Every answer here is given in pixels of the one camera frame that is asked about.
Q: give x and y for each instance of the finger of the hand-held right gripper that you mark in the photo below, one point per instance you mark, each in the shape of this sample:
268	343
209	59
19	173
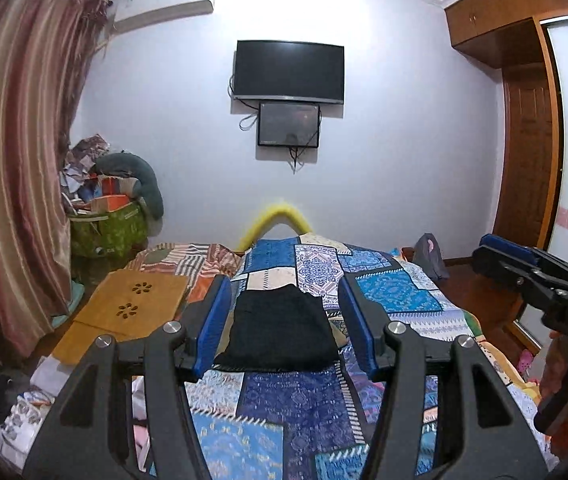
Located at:
508	249
503	272

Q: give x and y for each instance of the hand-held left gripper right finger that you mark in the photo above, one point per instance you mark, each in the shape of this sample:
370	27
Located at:
359	327

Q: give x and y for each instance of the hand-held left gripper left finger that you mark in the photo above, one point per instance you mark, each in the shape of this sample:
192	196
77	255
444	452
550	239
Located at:
214	327

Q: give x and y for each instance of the black pants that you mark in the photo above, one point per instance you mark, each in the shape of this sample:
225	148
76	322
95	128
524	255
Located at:
279	330

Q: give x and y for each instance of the khaki pants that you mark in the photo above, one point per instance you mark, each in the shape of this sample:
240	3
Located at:
339	334

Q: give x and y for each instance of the person's right hand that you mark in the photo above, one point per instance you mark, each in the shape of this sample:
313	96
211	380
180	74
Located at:
557	367

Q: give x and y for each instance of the pink white quilt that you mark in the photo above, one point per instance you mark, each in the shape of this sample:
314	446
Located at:
523	400

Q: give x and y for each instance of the orange striped sheet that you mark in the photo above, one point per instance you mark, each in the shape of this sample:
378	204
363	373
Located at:
184	260

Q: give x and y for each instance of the dark grey bag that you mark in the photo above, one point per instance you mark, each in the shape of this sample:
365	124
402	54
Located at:
428	255

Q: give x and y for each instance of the wooden door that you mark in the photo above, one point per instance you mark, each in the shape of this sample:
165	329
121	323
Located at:
528	170

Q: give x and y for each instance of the blue patchwork blanket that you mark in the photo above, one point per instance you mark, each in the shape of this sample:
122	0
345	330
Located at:
314	400

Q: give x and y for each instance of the wooden lap tray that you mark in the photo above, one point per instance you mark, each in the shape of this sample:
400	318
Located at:
129	305

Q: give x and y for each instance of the yellow foam tube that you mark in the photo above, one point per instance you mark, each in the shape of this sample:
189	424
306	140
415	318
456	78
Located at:
276	210

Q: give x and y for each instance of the grey long pillow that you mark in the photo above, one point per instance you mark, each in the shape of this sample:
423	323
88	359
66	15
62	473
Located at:
136	172

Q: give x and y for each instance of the pile of paper boxes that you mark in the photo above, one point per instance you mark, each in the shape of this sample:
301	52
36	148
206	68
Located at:
89	170

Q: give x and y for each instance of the white floral sheet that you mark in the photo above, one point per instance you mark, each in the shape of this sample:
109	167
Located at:
24	420

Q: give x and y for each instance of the wooden overhead cabinet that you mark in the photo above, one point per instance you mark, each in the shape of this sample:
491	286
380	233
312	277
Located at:
503	10

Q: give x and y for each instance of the striped pink curtain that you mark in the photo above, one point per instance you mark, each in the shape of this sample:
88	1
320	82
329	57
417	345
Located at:
14	160

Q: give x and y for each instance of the white air conditioner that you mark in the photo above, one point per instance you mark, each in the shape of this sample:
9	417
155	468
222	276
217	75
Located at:
164	15

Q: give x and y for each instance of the small wall monitor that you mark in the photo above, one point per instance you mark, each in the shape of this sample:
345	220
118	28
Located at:
289	125

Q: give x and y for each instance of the large wall television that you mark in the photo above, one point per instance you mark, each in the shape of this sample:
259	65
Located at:
289	70

